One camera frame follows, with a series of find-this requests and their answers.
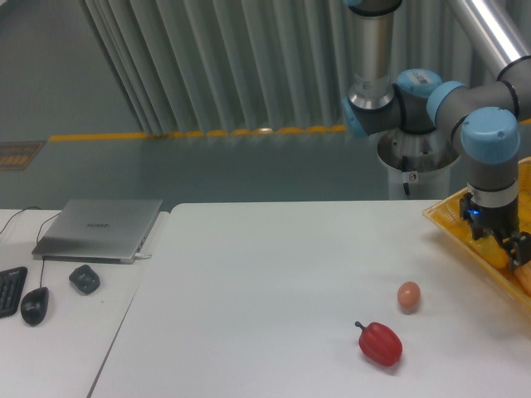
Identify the grey pleated curtain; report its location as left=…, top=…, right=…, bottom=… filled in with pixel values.
left=80, top=1, right=492, bottom=136

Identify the small black device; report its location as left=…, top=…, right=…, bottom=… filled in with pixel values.
left=69, top=265, right=100, bottom=295

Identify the black pedestal cable with tag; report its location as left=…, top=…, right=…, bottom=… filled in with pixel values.
left=400, top=155, right=418, bottom=197

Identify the red bell pepper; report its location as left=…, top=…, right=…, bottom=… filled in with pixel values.
left=354, top=321, right=403, bottom=367

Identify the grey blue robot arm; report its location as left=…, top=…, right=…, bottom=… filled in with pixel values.
left=342, top=1, right=530, bottom=272

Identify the yellow plastic basket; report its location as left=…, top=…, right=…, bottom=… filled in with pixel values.
left=421, top=156, right=531, bottom=298

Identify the bread roll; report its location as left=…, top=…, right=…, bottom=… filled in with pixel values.
left=514, top=262, right=531, bottom=295

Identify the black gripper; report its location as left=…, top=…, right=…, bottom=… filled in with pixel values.
left=460, top=187, right=530, bottom=269

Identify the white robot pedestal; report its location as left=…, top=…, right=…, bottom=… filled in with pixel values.
left=377, top=129, right=459, bottom=200

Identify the black keyboard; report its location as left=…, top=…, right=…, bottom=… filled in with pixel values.
left=0, top=267, right=27, bottom=318

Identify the silver closed laptop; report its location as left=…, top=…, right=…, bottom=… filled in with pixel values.
left=32, top=199, right=163, bottom=264

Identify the yellow bell pepper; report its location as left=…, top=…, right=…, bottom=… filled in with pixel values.
left=472, top=235, right=509, bottom=270

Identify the brown egg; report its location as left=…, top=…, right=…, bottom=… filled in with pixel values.
left=397, top=281, right=421, bottom=314

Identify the black laptop cable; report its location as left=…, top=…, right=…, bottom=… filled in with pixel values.
left=0, top=206, right=42, bottom=235

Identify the black computer mouse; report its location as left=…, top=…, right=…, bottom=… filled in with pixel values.
left=20, top=287, right=49, bottom=327

